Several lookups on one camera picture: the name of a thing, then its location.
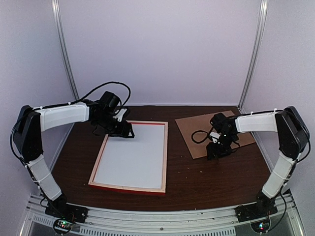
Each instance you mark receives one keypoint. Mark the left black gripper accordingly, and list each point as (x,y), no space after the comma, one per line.
(123,131)

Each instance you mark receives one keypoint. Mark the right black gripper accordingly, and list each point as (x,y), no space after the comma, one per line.
(211,151)

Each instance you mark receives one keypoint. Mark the brown backing board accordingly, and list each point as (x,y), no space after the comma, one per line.
(202,122)

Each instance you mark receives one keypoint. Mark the landscape photo print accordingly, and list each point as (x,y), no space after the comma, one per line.
(133,157)

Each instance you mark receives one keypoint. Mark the wooden picture frame red edge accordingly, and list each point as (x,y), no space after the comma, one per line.
(165,157)

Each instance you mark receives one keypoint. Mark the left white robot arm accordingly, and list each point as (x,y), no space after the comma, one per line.
(33,136)

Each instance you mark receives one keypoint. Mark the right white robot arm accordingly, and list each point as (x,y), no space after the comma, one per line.
(293,137)

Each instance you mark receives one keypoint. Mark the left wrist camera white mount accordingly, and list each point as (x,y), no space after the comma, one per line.
(122,114)

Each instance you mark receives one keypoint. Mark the right aluminium corner post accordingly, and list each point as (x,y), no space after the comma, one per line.
(255,52)

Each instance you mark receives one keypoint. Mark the aluminium corner post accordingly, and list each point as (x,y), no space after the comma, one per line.
(255,52)
(64,52)

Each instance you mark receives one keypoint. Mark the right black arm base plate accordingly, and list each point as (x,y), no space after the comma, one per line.
(251,212)

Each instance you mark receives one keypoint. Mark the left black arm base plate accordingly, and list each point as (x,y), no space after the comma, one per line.
(72,213)

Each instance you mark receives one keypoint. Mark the aluminium front rail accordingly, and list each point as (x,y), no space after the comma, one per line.
(209,222)

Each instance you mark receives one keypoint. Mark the left aluminium corner post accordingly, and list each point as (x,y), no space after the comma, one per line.
(64,52)

